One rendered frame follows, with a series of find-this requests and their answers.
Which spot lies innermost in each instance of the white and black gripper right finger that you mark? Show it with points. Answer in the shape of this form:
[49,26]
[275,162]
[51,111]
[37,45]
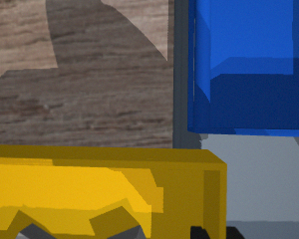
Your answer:
[233,233]

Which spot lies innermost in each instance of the grey shelf rack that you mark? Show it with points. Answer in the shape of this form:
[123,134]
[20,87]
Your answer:
[262,170]

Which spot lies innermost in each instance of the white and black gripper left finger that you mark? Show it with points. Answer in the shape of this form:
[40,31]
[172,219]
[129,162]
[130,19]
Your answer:
[196,232]

